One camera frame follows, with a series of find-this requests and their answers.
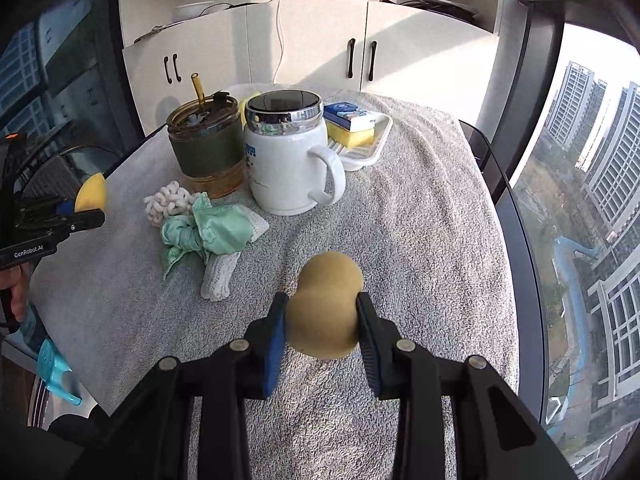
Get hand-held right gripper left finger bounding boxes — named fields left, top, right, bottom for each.
left=82, top=292, right=288, bottom=480

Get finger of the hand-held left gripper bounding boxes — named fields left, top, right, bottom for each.
left=47, top=209, right=107, bottom=235
left=15, top=199, right=78, bottom=221

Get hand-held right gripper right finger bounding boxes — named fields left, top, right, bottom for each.
left=356, top=292, right=576, bottom=480

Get tan gourd-shaped makeup sponge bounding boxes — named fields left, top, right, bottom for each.
left=284, top=251, right=365, bottom=361

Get white knitted cloth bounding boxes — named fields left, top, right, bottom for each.
left=143, top=180, right=201, bottom=231

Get green floral cloth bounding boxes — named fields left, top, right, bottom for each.
left=160, top=192, right=251, bottom=281

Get white plastic tray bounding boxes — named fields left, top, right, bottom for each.
left=322, top=110, right=394, bottom=172

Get yellow rectangular sponge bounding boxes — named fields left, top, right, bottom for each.
left=327, top=121, right=376, bottom=149

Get person's left hand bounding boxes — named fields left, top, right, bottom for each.
left=10, top=265, right=32, bottom=324

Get wicker chair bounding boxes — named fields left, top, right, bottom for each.
left=20, top=145, right=121, bottom=201

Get light blue plastic object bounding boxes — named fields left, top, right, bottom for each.
left=36, top=337, right=83, bottom=407

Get grey terry towel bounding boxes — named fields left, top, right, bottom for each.
left=30, top=82, right=518, bottom=480

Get green glass tumbler with straw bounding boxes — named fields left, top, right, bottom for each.
left=166, top=72, right=247, bottom=200

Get white lidded mug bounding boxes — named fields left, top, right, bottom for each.
left=243, top=89, right=347, bottom=217

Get thin grey object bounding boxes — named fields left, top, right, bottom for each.
left=132, top=25, right=171, bottom=43

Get white bowl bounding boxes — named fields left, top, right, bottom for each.
left=172, top=2, right=213, bottom=22

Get dark chair backrest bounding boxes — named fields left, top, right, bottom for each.
left=457, top=120, right=501, bottom=201

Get high-rise buildings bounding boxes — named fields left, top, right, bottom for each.
left=545, top=60, right=640, bottom=461

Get dark stack of papers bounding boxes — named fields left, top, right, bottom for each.
left=412, top=0, right=481, bottom=18

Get white cable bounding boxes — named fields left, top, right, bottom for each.
left=276, top=0, right=289, bottom=86

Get white wall cabinet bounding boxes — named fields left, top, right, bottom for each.
left=115, top=0, right=506, bottom=136

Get black window frame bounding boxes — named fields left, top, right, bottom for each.
left=475, top=0, right=601, bottom=211

